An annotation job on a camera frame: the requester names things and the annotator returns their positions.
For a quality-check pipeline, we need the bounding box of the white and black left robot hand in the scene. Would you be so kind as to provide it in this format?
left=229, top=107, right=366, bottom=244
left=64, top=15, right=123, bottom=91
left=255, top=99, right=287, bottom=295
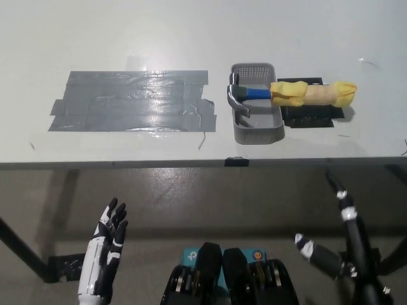
left=78, top=197, right=129, bottom=301

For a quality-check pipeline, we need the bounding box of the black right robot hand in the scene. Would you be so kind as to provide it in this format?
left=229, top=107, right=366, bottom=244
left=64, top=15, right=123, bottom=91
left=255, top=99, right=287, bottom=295
left=294, top=170, right=395, bottom=305

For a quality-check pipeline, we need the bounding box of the blue hammer with yellow cloth wrap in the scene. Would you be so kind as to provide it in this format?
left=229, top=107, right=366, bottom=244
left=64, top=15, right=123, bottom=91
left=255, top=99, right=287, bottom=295
left=226, top=72, right=357, bottom=118

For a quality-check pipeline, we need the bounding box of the black and teal robot body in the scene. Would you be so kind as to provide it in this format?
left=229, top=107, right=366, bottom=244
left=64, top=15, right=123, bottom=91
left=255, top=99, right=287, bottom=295
left=160, top=241, right=301, bottom=305

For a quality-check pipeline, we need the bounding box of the black plastic tray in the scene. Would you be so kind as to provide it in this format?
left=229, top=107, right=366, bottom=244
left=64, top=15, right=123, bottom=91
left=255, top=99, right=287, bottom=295
left=277, top=76, right=346, bottom=130

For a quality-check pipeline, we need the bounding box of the small black tape piece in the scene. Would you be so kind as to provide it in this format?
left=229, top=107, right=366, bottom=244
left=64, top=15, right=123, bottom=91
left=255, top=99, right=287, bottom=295
left=224, top=156, right=250, bottom=168

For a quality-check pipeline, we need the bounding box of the grey perforated plastic basket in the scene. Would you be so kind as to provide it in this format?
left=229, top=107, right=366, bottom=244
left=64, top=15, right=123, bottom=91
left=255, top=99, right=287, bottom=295
left=230, top=62, right=286, bottom=146

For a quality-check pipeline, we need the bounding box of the grey duct tape patch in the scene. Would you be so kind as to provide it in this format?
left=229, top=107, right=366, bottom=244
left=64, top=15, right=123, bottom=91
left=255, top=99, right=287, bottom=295
left=46, top=70, right=217, bottom=133

